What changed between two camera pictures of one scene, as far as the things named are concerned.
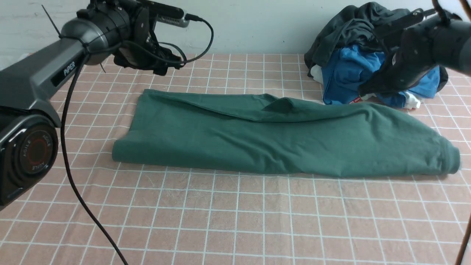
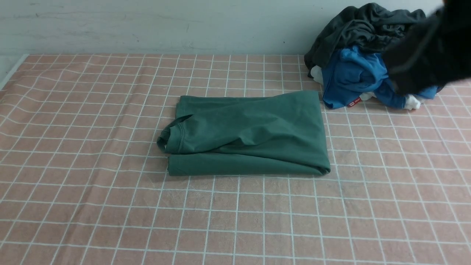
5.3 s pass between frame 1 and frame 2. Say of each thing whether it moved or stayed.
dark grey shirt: stayed
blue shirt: stayed
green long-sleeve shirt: moved
